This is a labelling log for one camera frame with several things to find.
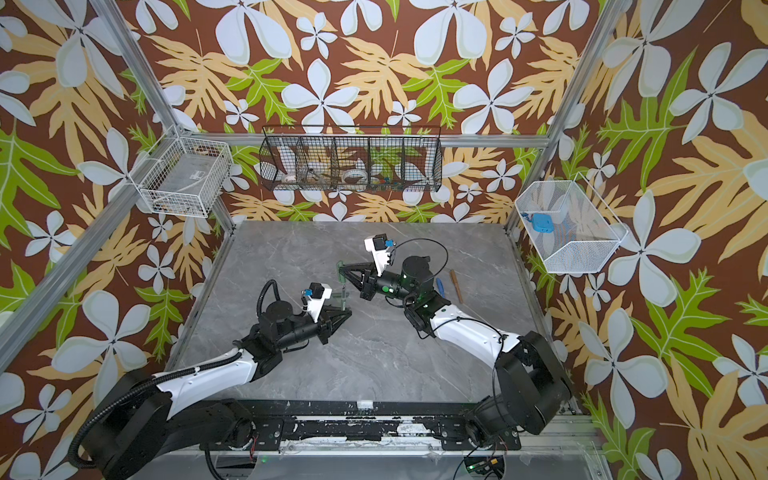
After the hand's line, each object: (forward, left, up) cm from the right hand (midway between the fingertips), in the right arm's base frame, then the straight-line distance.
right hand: (341, 273), depth 70 cm
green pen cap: (0, 0, -2) cm, 2 cm away
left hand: (-3, -1, -12) cm, 13 cm away
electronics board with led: (-36, -35, -32) cm, 59 cm away
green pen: (-3, 0, -8) cm, 8 cm away
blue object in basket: (+20, -57, -3) cm, 60 cm away
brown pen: (+15, -36, -29) cm, 48 cm away
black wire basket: (+45, 0, +2) cm, 45 cm away
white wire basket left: (+32, +48, +5) cm, 58 cm away
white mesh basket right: (+13, -64, 0) cm, 66 cm away
